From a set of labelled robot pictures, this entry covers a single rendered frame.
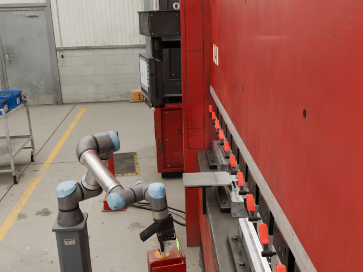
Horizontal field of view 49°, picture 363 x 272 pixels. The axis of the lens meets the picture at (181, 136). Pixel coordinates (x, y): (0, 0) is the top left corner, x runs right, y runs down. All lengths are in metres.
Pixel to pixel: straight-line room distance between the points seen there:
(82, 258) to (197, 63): 1.57
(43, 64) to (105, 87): 1.43
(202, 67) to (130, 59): 6.32
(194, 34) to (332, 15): 2.27
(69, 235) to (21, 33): 7.51
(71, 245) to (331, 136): 1.91
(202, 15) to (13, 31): 7.02
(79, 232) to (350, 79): 1.95
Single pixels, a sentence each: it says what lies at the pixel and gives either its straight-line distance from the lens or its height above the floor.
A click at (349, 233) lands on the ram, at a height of 1.56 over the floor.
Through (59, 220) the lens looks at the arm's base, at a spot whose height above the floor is 0.80.
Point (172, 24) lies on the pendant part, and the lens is 3.14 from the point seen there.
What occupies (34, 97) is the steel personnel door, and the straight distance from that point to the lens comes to 9.67.
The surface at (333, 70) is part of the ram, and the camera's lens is 0.74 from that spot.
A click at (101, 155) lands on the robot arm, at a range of 2.09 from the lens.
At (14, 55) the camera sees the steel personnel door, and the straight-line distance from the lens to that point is 9.64.
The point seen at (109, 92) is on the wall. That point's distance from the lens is 9.39.
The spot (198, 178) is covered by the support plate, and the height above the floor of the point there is 1.00.
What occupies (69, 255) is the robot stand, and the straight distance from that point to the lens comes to 2.48.
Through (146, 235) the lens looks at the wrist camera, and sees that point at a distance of 1.83.
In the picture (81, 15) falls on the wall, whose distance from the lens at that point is 9.29.
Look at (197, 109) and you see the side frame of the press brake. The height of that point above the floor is 1.21.
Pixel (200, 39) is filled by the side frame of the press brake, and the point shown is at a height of 1.74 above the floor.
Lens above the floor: 1.91
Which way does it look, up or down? 17 degrees down
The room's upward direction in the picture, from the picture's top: 2 degrees counter-clockwise
